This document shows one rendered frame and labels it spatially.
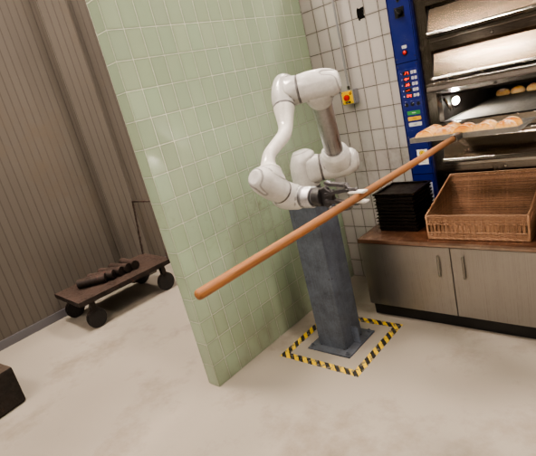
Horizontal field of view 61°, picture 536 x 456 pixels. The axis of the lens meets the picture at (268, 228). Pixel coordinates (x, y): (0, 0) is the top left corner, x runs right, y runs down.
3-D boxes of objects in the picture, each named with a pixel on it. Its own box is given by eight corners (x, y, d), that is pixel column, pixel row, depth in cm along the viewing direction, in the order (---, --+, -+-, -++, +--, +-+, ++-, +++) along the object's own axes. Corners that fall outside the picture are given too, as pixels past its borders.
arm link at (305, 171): (295, 185, 280) (287, 150, 274) (325, 179, 276) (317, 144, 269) (292, 192, 265) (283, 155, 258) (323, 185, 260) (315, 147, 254)
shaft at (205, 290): (201, 302, 115) (197, 291, 114) (194, 300, 117) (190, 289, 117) (455, 141, 230) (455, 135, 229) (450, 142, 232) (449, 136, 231)
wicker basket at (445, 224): (454, 212, 308) (449, 173, 300) (550, 211, 270) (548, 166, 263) (425, 240, 275) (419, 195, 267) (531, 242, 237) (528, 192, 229)
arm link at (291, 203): (309, 213, 190) (289, 204, 181) (281, 213, 201) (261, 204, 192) (313, 189, 192) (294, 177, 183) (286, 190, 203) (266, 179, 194)
